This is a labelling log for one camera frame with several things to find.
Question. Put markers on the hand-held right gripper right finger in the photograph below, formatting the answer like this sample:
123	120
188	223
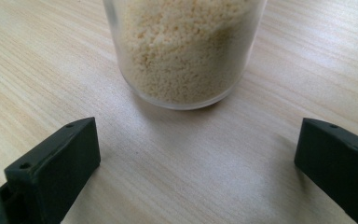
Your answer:
338	165

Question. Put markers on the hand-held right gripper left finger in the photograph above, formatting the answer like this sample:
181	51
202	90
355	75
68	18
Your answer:
54	165

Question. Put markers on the clear jar of beige grains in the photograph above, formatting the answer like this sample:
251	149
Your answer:
185	53

